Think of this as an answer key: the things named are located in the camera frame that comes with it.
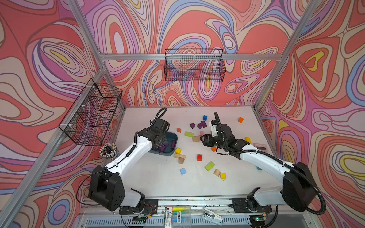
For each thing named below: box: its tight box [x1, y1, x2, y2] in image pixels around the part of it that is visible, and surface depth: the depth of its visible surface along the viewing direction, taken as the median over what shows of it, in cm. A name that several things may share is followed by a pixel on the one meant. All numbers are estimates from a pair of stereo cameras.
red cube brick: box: [196, 154, 203, 162], surface depth 91 cm
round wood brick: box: [213, 169, 222, 177], surface depth 86 cm
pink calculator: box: [253, 142, 269, 153], surface depth 97 cm
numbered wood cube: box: [178, 156, 185, 165], surface depth 91 cm
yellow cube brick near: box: [220, 172, 227, 181], surface depth 86 cm
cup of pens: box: [98, 142, 119, 161], surface depth 79 cm
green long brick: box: [204, 161, 215, 172], surface depth 88 cm
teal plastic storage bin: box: [148, 132, 179, 157], surface depth 97 cm
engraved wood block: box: [173, 153, 186, 161], surface depth 93 cm
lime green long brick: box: [184, 131, 194, 138], surface depth 104 cm
